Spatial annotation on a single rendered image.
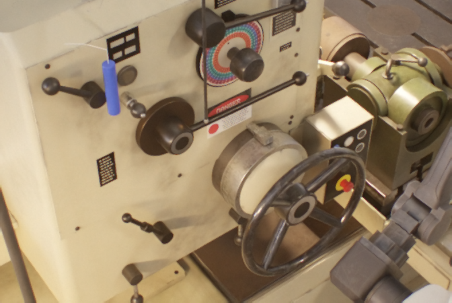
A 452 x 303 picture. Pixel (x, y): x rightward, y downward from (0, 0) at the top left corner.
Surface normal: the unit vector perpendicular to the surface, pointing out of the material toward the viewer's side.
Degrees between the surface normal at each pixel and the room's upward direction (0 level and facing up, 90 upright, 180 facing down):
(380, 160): 90
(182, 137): 90
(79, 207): 90
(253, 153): 20
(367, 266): 30
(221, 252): 0
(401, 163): 90
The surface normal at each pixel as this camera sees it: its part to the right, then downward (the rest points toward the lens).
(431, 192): -0.70, 0.12
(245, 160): -0.46, -0.36
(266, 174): 0.32, 0.27
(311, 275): 0.59, 0.56
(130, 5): 0.42, -0.11
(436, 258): 0.00, -0.72
